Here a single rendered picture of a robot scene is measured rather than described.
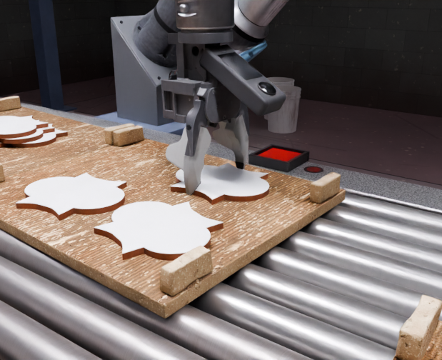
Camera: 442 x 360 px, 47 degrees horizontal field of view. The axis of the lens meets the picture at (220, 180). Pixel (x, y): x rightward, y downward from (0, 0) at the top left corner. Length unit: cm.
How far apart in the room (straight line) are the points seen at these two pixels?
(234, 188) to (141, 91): 67
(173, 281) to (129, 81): 93
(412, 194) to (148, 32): 78
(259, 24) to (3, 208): 72
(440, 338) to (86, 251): 35
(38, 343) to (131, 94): 95
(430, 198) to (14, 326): 56
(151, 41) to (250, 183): 68
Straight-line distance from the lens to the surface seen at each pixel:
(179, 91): 68
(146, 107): 130
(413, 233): 67
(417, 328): 41
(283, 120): 445
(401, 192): 79
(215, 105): 66
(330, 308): 50
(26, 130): 95
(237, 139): 72
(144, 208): 63
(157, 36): 129
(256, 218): 62
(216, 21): 65
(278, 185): 72
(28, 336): 48
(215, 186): 69
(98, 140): 95
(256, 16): 117
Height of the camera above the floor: 120
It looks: 21 degrees down
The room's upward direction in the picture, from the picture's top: straight up
